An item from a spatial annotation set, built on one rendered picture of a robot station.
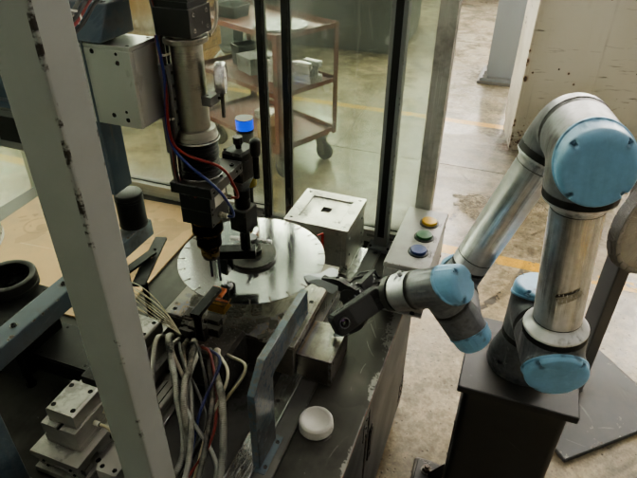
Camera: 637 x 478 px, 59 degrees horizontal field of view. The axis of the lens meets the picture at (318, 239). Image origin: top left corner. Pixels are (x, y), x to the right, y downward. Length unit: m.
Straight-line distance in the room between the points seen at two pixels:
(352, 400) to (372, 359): 0.13
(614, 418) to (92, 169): 2.18
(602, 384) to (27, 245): 2.09
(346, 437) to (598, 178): 0.67
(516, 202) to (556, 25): 3.02
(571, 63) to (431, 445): 2.77
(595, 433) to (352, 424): 1.29
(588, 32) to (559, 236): 3.17
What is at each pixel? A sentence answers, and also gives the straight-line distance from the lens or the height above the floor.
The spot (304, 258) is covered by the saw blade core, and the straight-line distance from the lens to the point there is 1.27.
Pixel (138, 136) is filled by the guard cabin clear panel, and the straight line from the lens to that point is 1.93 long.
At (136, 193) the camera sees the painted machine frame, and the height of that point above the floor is 1.12.
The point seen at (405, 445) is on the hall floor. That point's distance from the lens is 2.12.
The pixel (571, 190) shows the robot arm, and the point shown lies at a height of 1.30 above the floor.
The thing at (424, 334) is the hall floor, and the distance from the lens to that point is 2.51.
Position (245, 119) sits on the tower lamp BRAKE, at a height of 1.16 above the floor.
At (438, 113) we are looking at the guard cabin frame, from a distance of 1.47.
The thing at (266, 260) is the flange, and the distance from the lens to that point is 1.25.
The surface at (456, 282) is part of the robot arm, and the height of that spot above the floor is 1.09.
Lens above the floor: 1.70
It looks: 34 degrees down
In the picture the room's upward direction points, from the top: 1 degrees clockwise
